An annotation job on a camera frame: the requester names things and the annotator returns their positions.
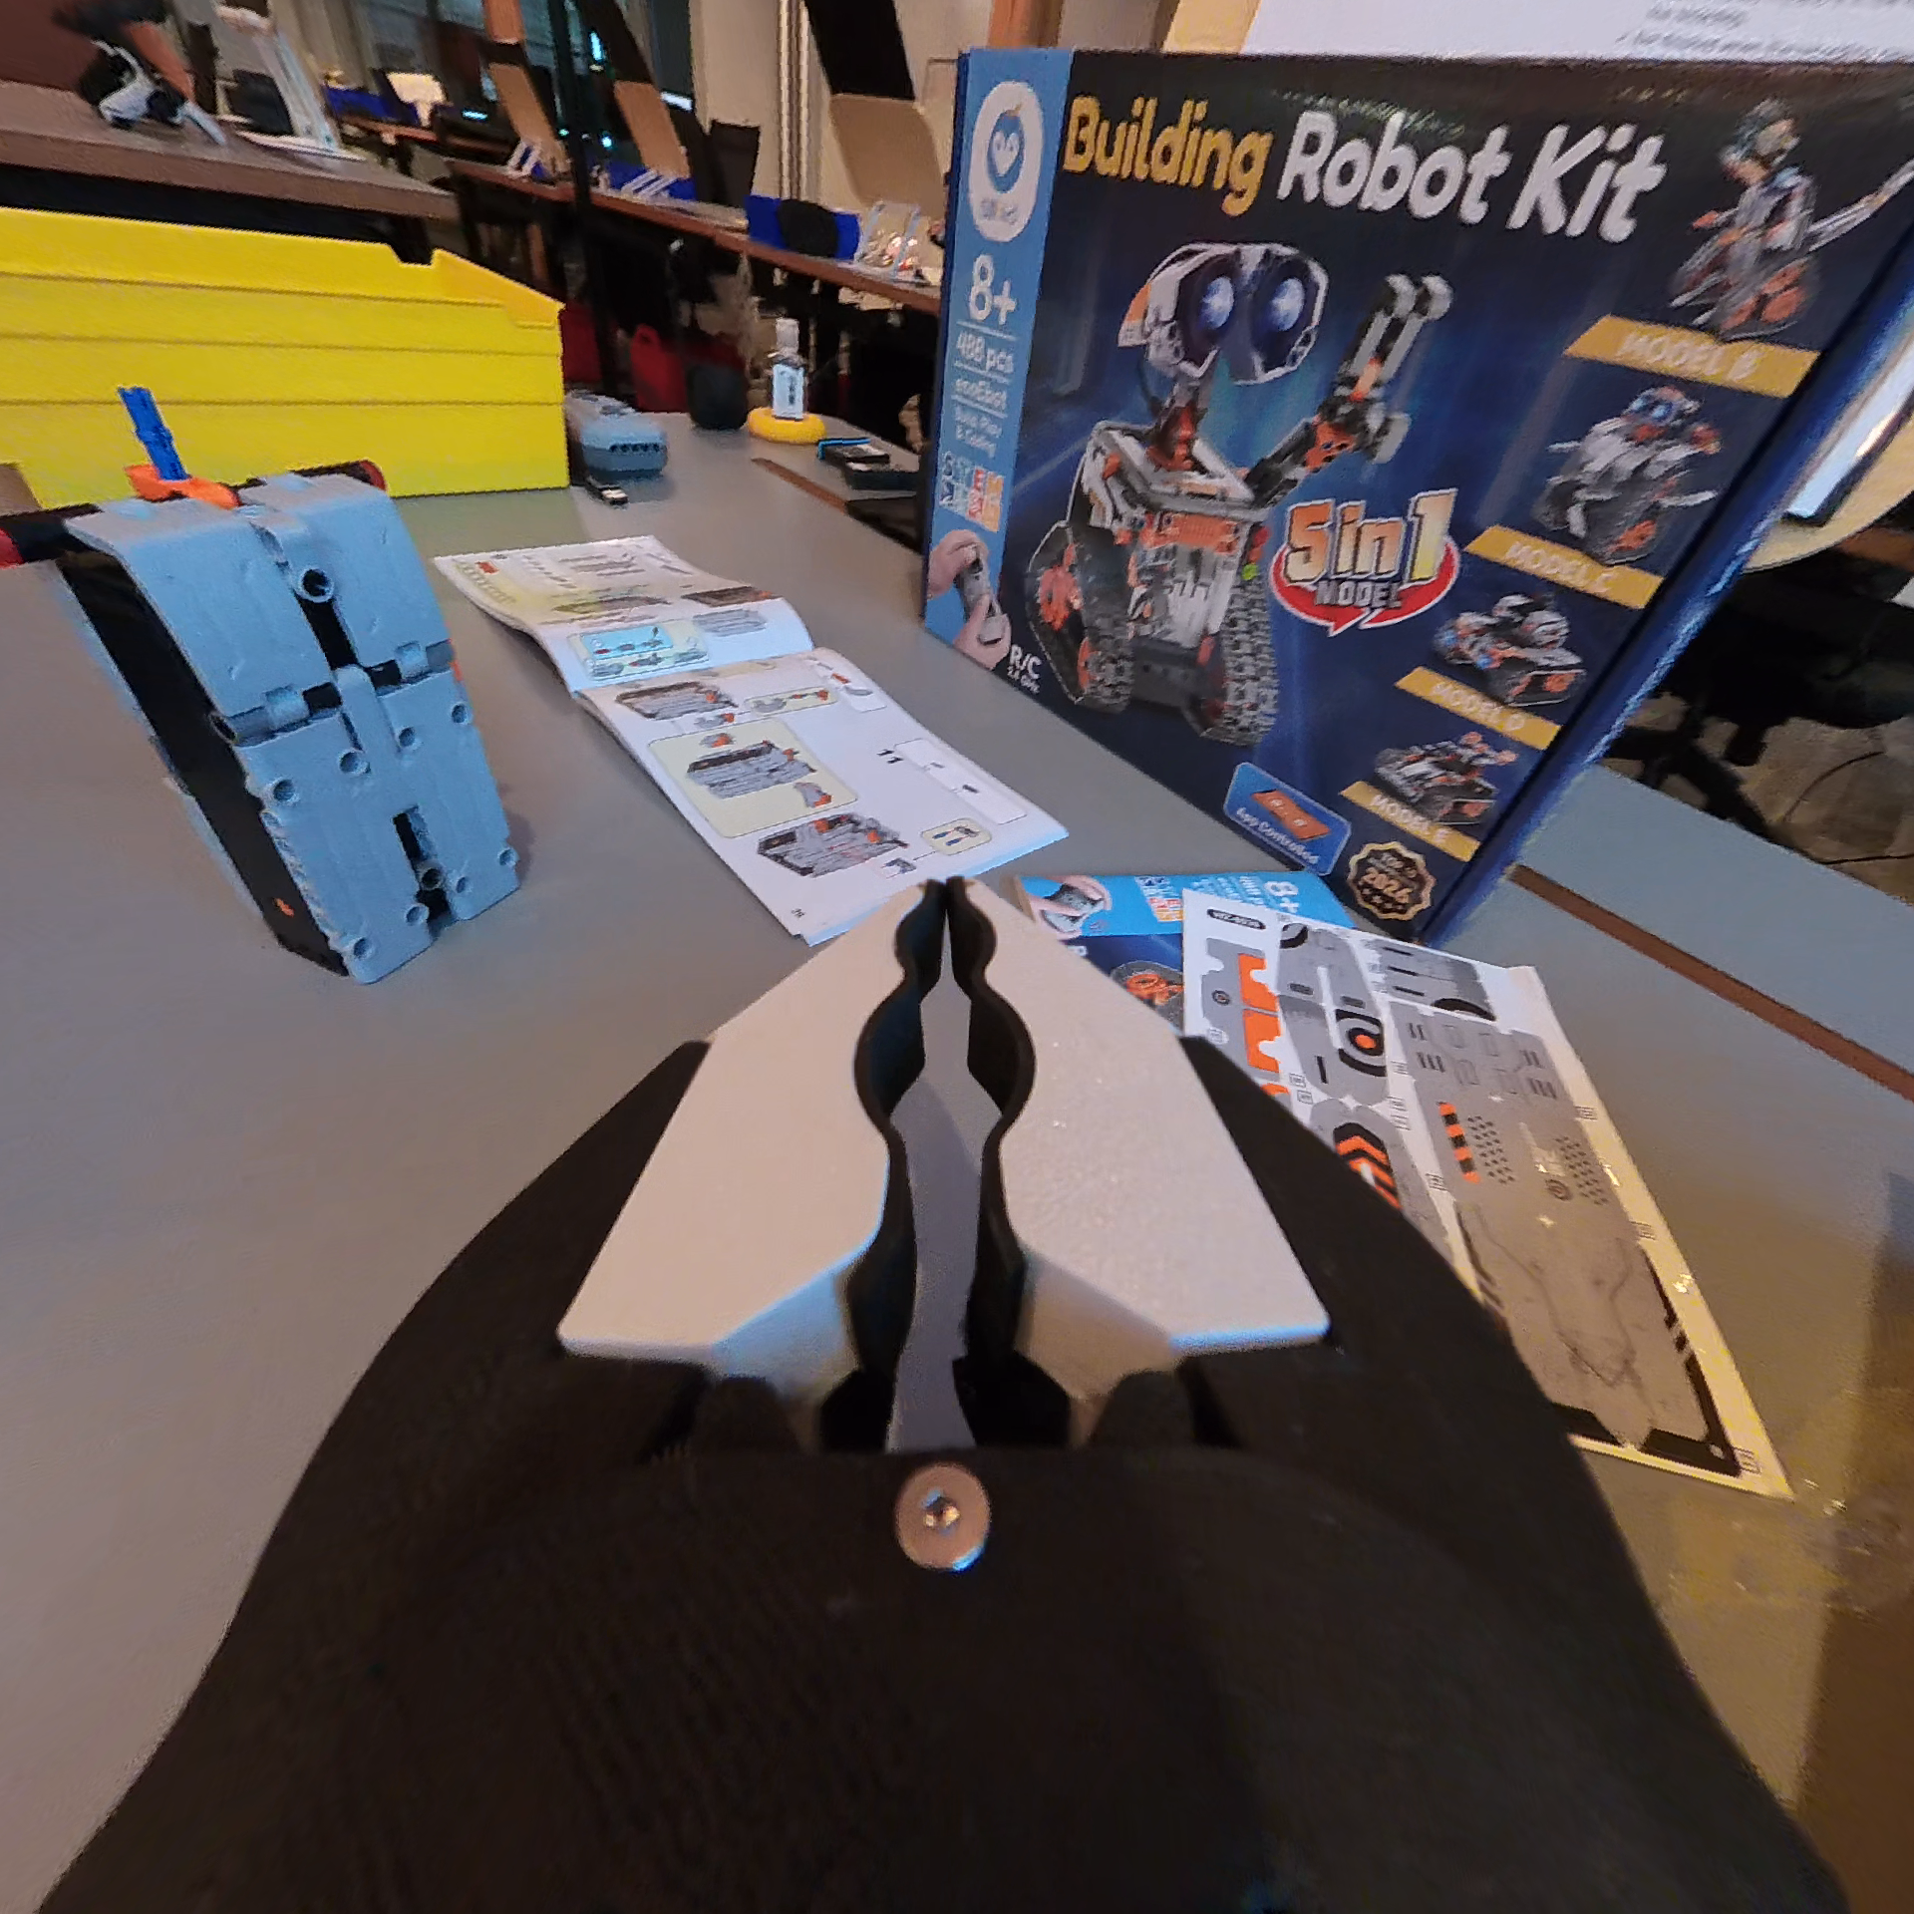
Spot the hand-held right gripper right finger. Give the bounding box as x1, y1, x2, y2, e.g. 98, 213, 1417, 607
944, 879, 1334, 1441

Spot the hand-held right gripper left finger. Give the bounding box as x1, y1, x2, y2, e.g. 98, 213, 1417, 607
557, 879, 951, 1445

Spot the grey brick robot assembly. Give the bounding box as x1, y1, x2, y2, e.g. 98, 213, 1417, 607
0, 387, 525, 986

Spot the grey desk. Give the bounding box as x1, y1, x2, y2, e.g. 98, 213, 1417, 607
0, 412, 1914, 1914

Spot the blue manual booklet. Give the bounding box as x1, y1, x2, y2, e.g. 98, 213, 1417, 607
1011, 871, 1349, 1048

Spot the sticker sheet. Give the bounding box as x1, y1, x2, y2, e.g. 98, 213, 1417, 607
1182, 887, 1794, 1501

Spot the open instruction booklet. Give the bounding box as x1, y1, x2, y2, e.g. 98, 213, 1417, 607
432, 533, 1070, 948

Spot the grey battery box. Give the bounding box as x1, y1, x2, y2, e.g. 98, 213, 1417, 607
565, 392, 668, 482

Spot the blue robot kit box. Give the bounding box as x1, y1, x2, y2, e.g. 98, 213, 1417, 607
921, 44, 1914, 943

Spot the yellow plastic bin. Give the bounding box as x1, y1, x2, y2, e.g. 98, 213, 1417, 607
0, 206, 570, 510

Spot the blue plastic bin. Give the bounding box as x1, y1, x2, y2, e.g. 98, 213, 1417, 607
745, 191, 868, 267

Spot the wooden background table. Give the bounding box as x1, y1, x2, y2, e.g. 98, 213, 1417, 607
449, 155, 943, 322

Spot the grey background table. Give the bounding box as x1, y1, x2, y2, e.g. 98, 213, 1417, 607
0, 82, 457, 225

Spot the black and white tool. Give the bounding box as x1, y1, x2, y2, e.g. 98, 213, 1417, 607
82, 35, 226, 145

